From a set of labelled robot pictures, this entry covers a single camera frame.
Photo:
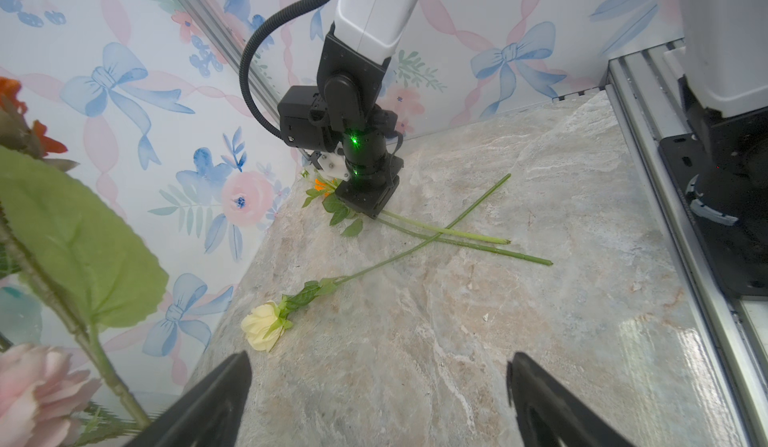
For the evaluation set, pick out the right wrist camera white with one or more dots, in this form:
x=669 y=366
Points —
x=305 y=124

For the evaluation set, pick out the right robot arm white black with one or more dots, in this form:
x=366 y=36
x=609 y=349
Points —
x=354 y=61

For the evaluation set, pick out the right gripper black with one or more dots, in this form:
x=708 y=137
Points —
x=369 y=149

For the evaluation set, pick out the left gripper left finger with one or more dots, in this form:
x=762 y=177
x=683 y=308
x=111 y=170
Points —
x=209 y=414

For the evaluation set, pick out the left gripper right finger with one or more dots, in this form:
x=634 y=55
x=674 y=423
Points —
x=548 y=414

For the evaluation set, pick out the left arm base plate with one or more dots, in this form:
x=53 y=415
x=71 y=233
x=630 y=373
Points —
x=720 y=173

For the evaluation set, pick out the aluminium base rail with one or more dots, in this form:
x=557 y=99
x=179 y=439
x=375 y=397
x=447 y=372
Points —
x=641 y=88

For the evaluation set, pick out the pink carnation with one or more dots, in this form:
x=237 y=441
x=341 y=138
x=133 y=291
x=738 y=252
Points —
x=41 y=395

